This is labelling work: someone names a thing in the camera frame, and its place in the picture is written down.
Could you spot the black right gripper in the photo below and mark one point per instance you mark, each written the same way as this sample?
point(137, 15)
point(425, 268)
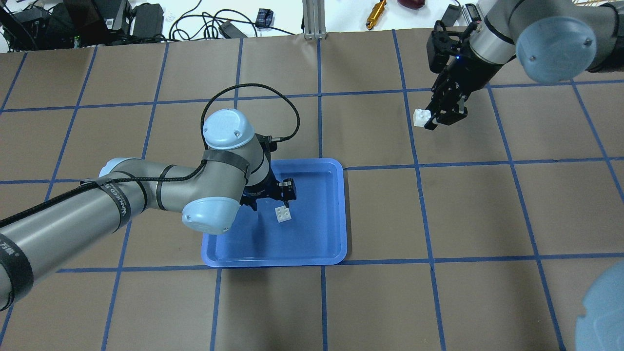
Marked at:
point(460, 74)

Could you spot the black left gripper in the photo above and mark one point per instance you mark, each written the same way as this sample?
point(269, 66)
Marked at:
point(262, 189)

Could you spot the white block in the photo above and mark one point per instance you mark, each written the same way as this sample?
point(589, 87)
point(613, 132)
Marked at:
point(421, 117)
point(282, 214)

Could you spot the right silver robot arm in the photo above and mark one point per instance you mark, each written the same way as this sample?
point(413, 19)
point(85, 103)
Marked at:
point(553, 40)

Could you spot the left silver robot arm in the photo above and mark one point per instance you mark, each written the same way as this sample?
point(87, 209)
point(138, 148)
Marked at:
point(235, 169)

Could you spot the blue plastic tray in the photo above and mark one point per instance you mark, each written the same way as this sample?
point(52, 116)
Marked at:
point(314, 235)

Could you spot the brass cylinder tool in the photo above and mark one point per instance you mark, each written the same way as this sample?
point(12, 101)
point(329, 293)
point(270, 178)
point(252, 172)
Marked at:
point(375, 14)

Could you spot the small blue black device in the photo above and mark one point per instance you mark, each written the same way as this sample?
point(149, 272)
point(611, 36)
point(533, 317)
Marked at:
point(264, 18)

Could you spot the black power adapter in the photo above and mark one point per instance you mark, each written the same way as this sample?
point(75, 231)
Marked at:
point(147, 20)

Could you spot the aluminium frame post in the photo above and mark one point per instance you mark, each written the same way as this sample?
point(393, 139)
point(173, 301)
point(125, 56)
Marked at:
point(314, 20)

